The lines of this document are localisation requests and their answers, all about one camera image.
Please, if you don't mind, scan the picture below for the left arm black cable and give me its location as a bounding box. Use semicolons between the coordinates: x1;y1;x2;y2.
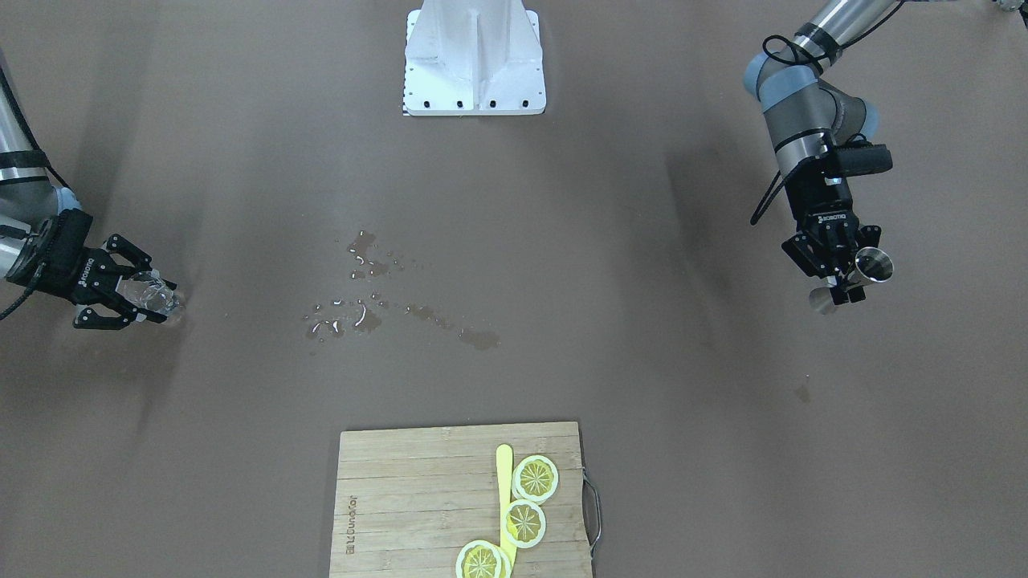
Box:
749;0;908;227

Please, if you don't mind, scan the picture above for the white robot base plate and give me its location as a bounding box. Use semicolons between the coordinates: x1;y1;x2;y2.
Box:
402;1;547;116

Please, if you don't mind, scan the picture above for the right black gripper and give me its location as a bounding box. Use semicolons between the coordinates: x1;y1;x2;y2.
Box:
28;209;177;332

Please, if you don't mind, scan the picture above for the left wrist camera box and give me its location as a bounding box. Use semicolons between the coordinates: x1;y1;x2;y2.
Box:
832;141;895;178

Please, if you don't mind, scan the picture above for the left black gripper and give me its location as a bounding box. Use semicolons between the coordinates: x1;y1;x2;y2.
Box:
781;157;883;308

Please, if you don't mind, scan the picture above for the lemon slice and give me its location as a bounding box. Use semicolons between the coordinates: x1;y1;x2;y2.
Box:
512;454;561;505
453;540;512;578
500;500;548;549

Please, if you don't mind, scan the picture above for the wooden cutting board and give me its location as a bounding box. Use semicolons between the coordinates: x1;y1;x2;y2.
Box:
328;421;594;577

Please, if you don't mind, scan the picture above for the lemon slice middle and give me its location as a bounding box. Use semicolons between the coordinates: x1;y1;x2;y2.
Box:
500;500;548;549

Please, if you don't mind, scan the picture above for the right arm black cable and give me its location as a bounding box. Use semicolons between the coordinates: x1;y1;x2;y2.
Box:
0;64;69;322

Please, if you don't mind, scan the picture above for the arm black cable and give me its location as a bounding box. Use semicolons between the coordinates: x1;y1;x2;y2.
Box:
0;64;69;322
749;0;908;227

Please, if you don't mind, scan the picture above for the yellow plastic knife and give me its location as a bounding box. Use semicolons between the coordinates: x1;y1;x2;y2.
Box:
495;444;517;577

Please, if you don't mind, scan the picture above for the clear plastic cup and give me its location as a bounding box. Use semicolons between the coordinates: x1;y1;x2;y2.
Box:
117;270;185;320

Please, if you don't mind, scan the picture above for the lemon slice bottom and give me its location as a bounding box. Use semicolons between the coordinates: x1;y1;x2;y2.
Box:
512;454;561;505

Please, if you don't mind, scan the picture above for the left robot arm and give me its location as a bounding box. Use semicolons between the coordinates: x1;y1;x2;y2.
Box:
743;1;900;315

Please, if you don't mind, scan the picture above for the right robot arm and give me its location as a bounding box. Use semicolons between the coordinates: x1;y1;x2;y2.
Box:
1;75;185;330

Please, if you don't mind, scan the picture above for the lemon slice top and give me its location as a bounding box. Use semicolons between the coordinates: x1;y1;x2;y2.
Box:
453;540;512;578

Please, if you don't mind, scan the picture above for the steel double jigger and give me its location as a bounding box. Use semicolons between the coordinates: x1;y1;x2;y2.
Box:
809;246;895;315

